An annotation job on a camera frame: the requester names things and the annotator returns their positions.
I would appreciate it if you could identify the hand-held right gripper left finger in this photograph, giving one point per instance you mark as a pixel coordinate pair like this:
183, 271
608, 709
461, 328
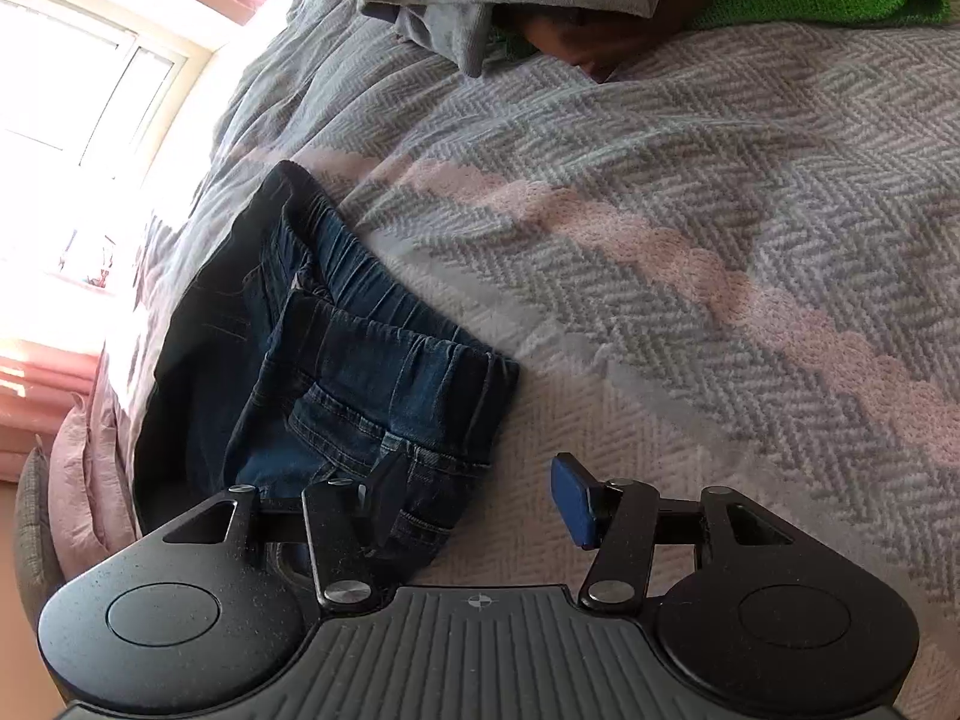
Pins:
388, 499

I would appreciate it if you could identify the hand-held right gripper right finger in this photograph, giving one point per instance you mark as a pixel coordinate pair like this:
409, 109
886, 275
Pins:
574, 502

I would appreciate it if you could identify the dark blue denim pants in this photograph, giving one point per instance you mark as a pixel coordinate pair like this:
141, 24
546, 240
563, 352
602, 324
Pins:
337, 360

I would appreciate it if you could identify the pink pillow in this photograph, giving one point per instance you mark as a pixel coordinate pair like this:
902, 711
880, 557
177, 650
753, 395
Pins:
82, 480

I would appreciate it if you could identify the grey checked pillow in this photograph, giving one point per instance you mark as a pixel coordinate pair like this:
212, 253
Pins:
37, 540

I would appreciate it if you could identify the pink and grey duvet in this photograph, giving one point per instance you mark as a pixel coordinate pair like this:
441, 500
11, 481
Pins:
315, 75

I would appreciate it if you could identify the brown garment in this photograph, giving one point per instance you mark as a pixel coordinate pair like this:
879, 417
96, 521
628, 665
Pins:
600, 37

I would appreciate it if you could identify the window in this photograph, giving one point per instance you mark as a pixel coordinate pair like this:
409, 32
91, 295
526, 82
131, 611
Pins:
75, 105

